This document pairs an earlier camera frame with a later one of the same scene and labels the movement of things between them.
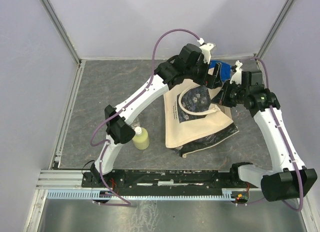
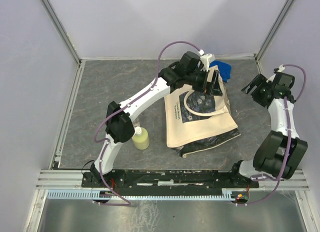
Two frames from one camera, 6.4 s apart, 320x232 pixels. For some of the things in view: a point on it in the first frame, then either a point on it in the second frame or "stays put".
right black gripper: [221, 98] -> [256, 82]
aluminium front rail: [59, 179] stays put
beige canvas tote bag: [192, 121] stays put
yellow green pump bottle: [140, 140] stays put
